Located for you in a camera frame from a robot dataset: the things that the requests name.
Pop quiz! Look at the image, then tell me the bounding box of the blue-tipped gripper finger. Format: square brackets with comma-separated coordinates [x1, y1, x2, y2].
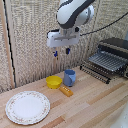
[53, 47, 59, 60]
[65, 46, 72, 56]

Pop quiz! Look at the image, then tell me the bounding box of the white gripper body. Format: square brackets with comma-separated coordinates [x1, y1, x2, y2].
[46, 27, 81, 49]

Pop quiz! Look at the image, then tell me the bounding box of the cobalt blue cup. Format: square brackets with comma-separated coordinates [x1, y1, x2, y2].
[62, 69, 77, 88]

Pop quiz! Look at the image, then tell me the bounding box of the yellow plastic bowl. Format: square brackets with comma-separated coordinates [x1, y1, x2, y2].
[45, 75, 64, 90]

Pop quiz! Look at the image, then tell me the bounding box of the black dish rack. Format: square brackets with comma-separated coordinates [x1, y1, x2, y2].
[79, 50, 128, 85]

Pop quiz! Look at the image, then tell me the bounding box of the orange-yellow block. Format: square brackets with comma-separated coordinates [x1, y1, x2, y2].
[59, 85, 74, 98]

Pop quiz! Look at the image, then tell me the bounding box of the black toaster oven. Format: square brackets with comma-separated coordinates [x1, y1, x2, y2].
[97, 37, 128, 80]

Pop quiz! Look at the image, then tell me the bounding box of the white floral-rimmed plate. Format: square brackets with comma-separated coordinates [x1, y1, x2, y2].
[5, 90, 51, 126]

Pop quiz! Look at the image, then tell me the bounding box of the black cable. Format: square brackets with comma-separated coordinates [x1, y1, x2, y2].
[79, 11, 128, 37]

